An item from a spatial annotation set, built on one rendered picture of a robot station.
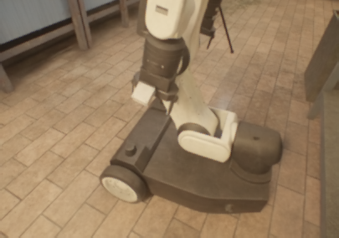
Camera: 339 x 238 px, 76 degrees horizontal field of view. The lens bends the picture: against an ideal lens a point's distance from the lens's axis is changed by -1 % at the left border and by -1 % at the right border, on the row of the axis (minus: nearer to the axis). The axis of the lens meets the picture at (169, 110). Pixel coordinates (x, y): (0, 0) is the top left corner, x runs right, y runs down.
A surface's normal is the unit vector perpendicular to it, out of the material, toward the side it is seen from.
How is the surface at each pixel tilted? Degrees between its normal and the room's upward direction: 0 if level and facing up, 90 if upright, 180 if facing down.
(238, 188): 0
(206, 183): 0
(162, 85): 90
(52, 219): 0
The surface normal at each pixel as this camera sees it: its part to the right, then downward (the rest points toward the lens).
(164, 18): -0.37, 0.61
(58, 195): 0.03, -0.75
